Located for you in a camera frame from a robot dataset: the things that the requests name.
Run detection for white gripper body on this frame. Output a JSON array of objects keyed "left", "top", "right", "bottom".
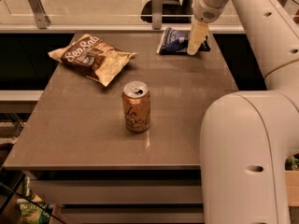
[{"left": 192, "top": 0, "right": 229, "bottom": 23}]

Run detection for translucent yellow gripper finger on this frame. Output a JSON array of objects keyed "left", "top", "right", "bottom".
[{"left": 187, "top": 21, "right": 209, "bottom": 55}]

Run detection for blue chip bag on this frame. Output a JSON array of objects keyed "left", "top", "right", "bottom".
[{"left": 156, "top": 27, "right": 210, "bottom": 55}]

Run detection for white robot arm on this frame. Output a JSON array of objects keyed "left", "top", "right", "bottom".
[{"left": 192, "top": 0, "right": 299, "bottom": 224}]

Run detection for brown sea salt chip bag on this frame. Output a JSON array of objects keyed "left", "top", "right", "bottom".
[{"left": 49, "top": 34, "right": 137, "bottom": 87}]

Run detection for green snack bag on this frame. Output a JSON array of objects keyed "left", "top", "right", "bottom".
[{"left": 17, "top": 199, "right": 50, "bottom": 224}]

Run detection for black office chair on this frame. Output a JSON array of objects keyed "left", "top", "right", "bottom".
[{"left": 140, "top": 0, "right": 196, "bottom": 24}]

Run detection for orange LaCroix soda can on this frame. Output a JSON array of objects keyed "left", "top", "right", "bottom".
[{"left": 122, "top": 81, "right": 150, "bottom": 133}]

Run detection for grey table drawer unit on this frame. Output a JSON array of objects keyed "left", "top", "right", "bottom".
[{"left": 26, "top": 169, "right": 204, "bottom": 224}]

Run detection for middle metal railing bracket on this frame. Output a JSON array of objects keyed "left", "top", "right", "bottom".
[{"left": 152, "top": 0, "right": 163, "bottom": 30}]

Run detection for left metal railing bracket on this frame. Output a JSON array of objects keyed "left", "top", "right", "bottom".
[{"left": 28, "top": 0, "right": 50, "bottom": 29}]

